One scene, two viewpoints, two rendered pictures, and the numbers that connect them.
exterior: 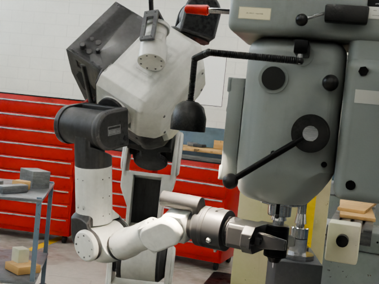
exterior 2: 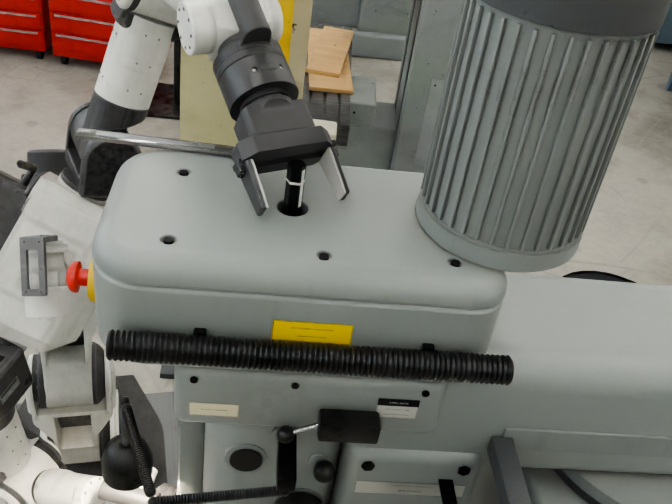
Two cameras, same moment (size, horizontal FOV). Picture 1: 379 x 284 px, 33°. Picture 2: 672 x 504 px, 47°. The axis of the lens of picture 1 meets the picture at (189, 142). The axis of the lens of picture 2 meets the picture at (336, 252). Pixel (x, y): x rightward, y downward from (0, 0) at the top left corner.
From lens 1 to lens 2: 106 cm
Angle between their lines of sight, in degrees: 38
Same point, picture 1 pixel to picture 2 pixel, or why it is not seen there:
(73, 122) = not seen: outside the picture
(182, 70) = not seen: hidden behind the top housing
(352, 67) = (354, 460)
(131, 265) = (60, 402)
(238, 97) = (195, 430)
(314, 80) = (302, 459)
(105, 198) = (16, 447)
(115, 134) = (12, 392)
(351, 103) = (350, 491)
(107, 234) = (29, 482)
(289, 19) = (266, 416)
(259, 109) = (228, 483)
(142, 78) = not seen: hidden behind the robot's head
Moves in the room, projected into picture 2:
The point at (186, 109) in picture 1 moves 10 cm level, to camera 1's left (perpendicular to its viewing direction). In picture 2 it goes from (123, 468) to (47, 478)
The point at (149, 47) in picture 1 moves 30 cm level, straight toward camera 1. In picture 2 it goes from (42, 306) to (56, 467)
